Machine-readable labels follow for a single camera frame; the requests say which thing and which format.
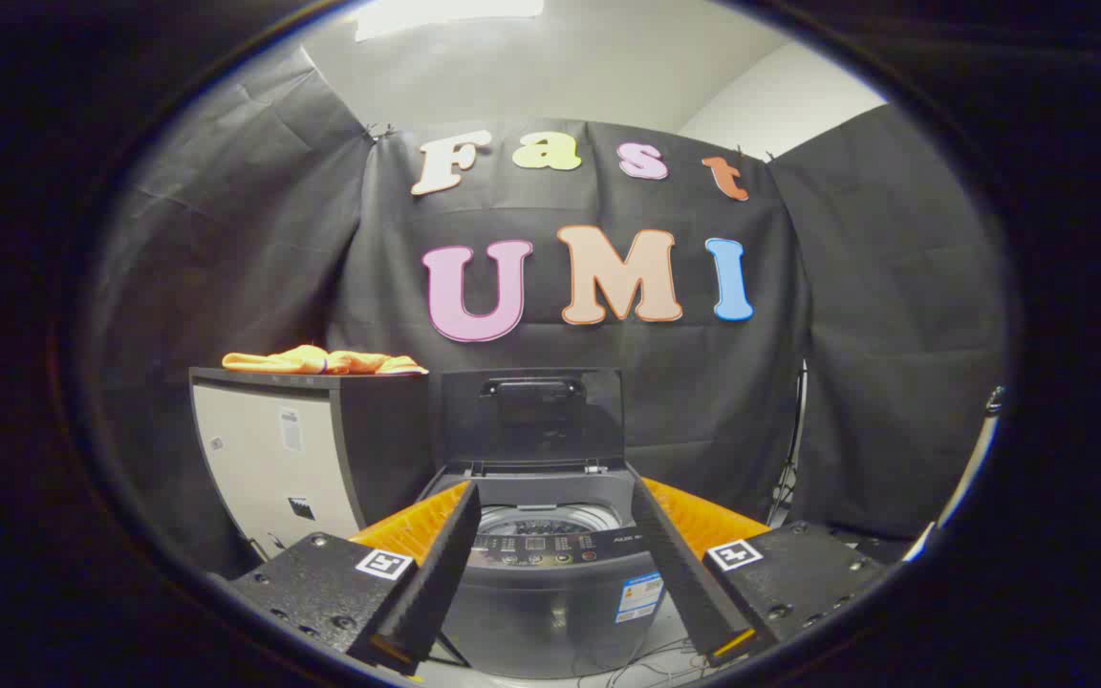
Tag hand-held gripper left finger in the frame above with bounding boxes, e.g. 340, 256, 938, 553
226, 481, 483, 676

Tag grey cabinet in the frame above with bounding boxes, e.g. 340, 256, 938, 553
189, 367, 437, 565

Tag white pole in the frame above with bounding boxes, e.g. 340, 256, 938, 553
904, 387, 1006, 562

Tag dark grey washing machine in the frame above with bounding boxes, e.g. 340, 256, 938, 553
417, 462, 695, 681

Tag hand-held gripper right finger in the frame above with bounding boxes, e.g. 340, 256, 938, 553
625, 466, 888, 670

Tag black metal backdrop stand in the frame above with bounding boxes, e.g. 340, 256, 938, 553
768, 361, 811, 527

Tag orange cloth garment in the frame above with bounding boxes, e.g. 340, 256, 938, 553
222, 345, 429, 376

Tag thin floor cables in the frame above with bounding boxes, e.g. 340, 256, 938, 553
570, 638, 733, 688

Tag black backdrop cloth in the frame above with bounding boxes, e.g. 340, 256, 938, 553
97, 48, 1008, 574

